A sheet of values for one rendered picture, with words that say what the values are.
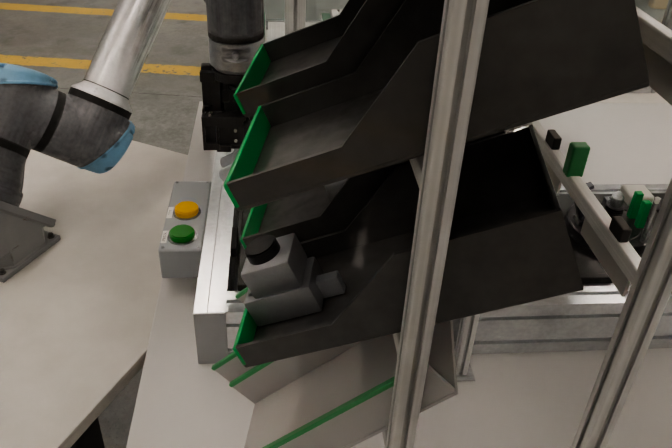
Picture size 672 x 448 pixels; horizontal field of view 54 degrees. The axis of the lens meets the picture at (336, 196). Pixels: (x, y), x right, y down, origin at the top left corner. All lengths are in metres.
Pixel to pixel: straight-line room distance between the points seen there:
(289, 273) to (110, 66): 0.80
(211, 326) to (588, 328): 0.57
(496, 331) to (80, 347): 0.63
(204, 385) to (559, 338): 0.55
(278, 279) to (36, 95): 0.77
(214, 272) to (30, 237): 0.37
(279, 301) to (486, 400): 0.51
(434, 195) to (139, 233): 0.95
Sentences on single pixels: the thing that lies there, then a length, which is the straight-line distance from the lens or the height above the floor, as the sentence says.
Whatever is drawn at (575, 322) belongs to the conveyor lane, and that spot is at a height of 0.92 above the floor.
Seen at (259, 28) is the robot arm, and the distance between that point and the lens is 0.90.
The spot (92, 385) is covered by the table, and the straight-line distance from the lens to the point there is 1.05.
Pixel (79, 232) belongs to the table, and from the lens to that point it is 1.34.
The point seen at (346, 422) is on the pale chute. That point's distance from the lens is 0.62.
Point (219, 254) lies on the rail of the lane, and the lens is 1.07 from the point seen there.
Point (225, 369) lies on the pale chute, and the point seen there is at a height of 1.02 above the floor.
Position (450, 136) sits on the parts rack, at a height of 1.43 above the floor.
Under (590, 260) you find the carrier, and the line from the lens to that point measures 1.14.
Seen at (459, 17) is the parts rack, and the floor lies 1.51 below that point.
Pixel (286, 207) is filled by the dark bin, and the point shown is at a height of 1.20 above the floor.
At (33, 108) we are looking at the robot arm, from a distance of 1.25.
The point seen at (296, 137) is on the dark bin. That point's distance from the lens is 0.54.
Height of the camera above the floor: 1.62
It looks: 33 degrees down
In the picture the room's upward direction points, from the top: 3 degrees clockwise
